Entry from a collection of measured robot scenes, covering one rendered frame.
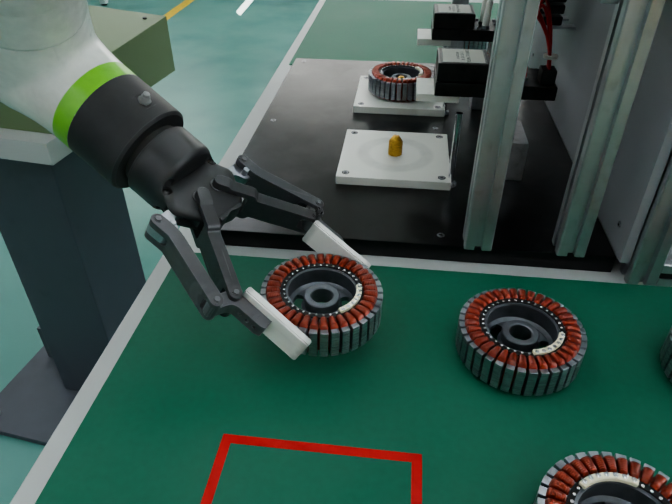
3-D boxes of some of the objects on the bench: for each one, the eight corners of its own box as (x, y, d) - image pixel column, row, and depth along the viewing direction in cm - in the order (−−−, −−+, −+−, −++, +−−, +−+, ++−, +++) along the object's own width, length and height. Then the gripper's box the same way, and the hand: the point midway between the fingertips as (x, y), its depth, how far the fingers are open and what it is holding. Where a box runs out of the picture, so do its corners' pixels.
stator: (370, 103, 95) (371, 81, 93) (365, 80, 104) (366, 59, 102) (437, 103, 95) (439, 81, 93) (427, 79, 104) (429, 59, 102)
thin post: (443, 187, 75) (453, 115, 69) (443, 181, 76) (452, 110, 70) (456, 188, 75) (466, 116, 69) (455, 182, 76) (465, 110, 70)
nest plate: (335, 184, 76) (335, 175, 75) (347, 136, 88) (347, 128, 87) (450, 190, 74) (451, 182, 74) (446, 141, 86) (447, 133, 86)
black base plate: (202, 243, 69) (199, 228, 67) (296, 68, 120) (295, 57, 119) (611, 273, 64) (617, 256, 63) (526, 77, 115) (528, 66, 114)
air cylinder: (482, 179, 77) (489, 141, 74) (478, 154, 83) (483, 117, 80) (521, 181, 76) (529, 143, 73) (514, 155, 82) (521, 119, 79)
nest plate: (353, 112, 95) (353, 105, 94) (360, 81, 107) (360, 75, 107) (444, 117, 94) (445, 109, 93) (441, 85, 106) (442, 78, 105)
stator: (430, 342, 55) (434, 313, 53) (509, 297, 60) (515, 269, 58) (523, 420, 48) (532, 391, 45) (603, 362, 53) (615, 333, 51)
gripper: (217, 135, 64) (368, 263, 64) (46, 241, 48) (249, 415, 47) (240, 85, 59) (404, 224, 59) (56, 183, 42) (285, 379, 42)
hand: (319, 296), depth 53 cm, fingers closed on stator, 11 cm apart
